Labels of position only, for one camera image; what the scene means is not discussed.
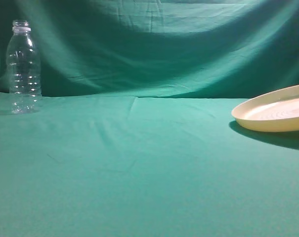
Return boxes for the cream plastic plate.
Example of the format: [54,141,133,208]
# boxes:
[231,85,299,132]

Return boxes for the green cloth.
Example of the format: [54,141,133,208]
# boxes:
[0,0,299,237]

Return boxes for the clear plastic bottle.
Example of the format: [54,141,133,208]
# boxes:
[6,20,42,114]

